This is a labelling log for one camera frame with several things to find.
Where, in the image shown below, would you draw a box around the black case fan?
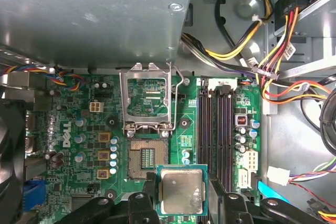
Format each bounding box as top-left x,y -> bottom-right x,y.
0,98 -> 27,201

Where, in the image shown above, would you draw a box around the grey power supply unit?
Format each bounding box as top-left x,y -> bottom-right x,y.
0,0 -> 194,69

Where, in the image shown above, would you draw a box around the orange yellow power wires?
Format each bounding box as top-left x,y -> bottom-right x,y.
181,0 -> 336,120

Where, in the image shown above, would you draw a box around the black PC case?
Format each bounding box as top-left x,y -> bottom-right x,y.
0,0 -> 336,224

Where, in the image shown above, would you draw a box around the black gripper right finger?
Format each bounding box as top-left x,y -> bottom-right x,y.
208,173 -> 326,224

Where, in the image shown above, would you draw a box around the cream four-pin power socket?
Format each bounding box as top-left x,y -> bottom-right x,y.
89,101 -> 103,114

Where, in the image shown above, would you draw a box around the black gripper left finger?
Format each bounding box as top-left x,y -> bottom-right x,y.
61,171 -> 158,224

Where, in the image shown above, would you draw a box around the twisted fan wire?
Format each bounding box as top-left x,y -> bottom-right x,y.
0,64 -> 82,91

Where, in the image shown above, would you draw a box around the black RAM slot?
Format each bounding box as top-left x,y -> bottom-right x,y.
225,87 -> 234,193
209,87 -> 218,180
217,87 -> 226,192
198,76 -> 210,166

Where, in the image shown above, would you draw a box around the metal locking lever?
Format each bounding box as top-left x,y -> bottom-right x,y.
167,61 -> 184,133

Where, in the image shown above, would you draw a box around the grey optical drive cage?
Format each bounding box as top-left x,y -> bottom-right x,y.
262,0 -> 336,83

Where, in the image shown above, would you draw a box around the green motherboard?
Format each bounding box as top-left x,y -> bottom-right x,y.
25,71 -> 263,224

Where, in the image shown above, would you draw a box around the white loose wire connector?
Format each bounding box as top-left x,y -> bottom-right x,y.
267,165 -> 291,187

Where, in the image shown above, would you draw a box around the metal socket cover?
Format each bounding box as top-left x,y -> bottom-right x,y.
119,62 -> 174,132

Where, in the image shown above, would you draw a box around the blue VGA port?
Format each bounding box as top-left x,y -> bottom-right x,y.
23,179 -> 48,213

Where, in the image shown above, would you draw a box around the CPU socket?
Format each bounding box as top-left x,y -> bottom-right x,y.
127,138 -> 171,182

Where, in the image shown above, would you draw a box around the light blue data wire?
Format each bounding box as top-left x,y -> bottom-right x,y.
257,180 -> 286,204

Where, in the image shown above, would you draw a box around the silver green CPU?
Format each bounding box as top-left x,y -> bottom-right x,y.
156,163 -> 209,216

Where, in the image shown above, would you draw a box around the cream board connector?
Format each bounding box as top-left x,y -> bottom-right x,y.
243,150 -> 259,170
237,168 -> 253,189

